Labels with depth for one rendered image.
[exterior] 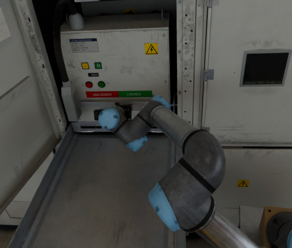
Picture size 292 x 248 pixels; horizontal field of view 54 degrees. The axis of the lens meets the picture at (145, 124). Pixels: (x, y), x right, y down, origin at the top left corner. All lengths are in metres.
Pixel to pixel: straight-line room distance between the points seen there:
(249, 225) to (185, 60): 0.71
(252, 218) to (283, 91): 0.54
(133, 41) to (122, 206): 0.68
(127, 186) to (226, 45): 0.70
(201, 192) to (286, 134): 0.86
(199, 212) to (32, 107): 0.94
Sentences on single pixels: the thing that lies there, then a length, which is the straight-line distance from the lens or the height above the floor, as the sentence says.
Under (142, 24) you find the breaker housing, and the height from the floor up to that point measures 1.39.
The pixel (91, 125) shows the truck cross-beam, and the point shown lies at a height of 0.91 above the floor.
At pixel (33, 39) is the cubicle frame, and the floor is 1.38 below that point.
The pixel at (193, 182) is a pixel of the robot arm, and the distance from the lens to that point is 0.70.
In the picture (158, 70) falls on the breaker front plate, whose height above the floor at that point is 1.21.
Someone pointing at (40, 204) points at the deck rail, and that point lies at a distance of 1.29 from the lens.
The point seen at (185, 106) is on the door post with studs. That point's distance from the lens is 1.35.
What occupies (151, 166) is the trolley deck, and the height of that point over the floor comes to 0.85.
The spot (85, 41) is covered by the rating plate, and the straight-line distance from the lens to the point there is 1.31.
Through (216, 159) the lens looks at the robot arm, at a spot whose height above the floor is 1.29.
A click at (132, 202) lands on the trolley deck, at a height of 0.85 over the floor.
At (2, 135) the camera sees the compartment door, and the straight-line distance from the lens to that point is 1.29.
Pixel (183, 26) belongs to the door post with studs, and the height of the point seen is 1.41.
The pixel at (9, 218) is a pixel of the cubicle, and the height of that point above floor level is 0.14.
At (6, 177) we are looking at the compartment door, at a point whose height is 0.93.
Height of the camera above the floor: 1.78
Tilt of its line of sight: 36 degrees down
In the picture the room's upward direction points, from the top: 5 degrees counter-clockwise
